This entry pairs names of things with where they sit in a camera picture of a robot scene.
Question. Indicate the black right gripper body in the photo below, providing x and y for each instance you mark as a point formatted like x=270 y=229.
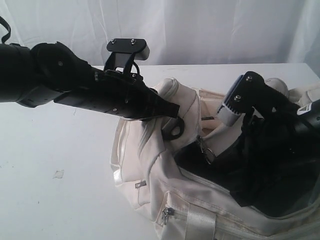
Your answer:
x=266 y=130

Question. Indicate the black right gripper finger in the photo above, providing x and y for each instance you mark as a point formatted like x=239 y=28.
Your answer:
x=256 y=177

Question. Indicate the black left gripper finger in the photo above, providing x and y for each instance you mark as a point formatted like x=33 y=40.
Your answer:
x=159 y=107

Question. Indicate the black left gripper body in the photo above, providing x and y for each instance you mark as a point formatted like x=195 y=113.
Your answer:
x=124 y=95

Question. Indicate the cream fabric duffel bag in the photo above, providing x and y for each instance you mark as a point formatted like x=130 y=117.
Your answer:
x=180 y=203

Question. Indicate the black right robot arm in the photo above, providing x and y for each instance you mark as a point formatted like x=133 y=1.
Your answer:
x=304 y=149

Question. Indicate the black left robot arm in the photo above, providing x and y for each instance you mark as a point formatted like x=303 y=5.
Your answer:
x=51 y=72

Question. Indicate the white backdrop curtain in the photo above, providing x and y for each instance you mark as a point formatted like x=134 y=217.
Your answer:
x=176 y=31

